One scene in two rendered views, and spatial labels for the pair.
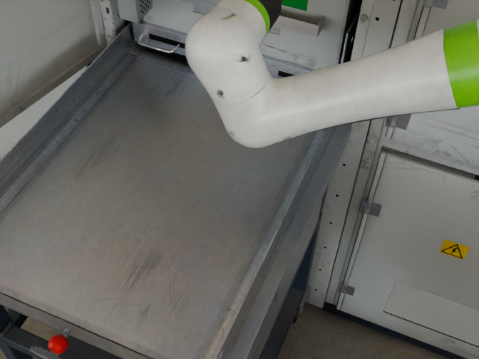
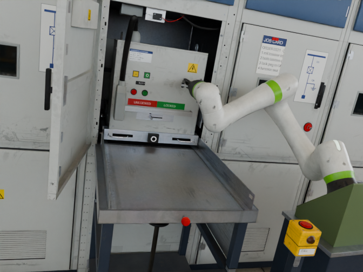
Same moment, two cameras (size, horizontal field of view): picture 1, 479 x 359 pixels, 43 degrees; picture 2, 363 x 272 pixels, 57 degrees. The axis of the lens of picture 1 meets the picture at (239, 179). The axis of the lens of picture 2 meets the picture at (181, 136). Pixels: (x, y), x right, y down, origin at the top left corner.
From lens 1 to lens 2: 115 cm
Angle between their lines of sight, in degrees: 46
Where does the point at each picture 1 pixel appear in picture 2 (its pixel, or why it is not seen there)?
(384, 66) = (254, 93)
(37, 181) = (117, 180)
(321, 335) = not seen: outside the picture
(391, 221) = not seen: hidden behind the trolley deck
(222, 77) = (216, 100)
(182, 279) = (207, 191)
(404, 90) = (262, 97)
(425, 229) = not seen: hidden behind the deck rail
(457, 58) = (273, 86)
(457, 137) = (242, 144)
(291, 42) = (177, 124)
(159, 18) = (118, 126)
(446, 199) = (240, 174)
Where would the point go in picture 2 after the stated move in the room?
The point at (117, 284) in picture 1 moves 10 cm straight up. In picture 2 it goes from (188, 197) to (193, 175)
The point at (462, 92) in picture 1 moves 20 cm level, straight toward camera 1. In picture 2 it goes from (276, 95) to (298, 104)
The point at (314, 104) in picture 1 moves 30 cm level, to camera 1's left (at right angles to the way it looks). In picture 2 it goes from (239, 108) to (188, 108)
